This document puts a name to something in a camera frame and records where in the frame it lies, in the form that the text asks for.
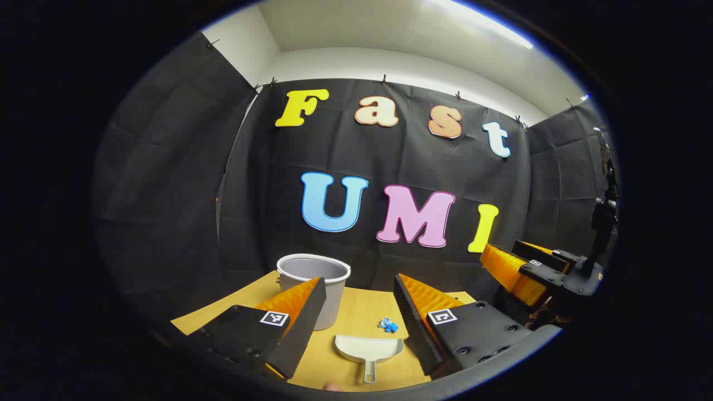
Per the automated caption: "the white plastic dustpan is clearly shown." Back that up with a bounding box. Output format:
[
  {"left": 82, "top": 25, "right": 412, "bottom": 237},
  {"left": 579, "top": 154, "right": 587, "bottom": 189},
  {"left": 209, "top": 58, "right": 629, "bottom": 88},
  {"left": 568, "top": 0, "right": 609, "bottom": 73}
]
[{"left": 335, "top": 334, "right": 404, "bottom": 385}]

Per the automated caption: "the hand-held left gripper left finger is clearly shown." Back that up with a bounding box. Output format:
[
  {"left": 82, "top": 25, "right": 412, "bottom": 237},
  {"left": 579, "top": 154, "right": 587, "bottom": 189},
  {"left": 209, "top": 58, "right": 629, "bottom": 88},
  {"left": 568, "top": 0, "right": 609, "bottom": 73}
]
[{"left": 189, "top": 276, "right": 328, "bottom": 381}]

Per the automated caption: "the white plastic garbage bin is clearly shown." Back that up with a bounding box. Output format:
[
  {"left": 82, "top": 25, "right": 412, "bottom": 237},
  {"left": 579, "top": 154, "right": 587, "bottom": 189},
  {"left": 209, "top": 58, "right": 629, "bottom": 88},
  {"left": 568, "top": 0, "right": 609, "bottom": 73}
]
[{"left": 277, "top": 253, "right": 351, "bottom": 331}]

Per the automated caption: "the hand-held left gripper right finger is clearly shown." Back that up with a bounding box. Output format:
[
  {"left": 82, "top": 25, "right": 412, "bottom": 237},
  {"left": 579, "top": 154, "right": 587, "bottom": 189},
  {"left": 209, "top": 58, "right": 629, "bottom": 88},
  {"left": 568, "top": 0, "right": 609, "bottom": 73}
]
[{"left": 393, "top": 273, "right": 534, "bottom": 378}]

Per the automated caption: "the wooden desktop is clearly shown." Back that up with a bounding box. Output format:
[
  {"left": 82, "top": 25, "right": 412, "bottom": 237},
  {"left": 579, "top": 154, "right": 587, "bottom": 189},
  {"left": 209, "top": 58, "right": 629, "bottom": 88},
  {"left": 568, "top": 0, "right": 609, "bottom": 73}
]
[{"left": 170, "top": 271, "right": 477, "bottom": 392}]

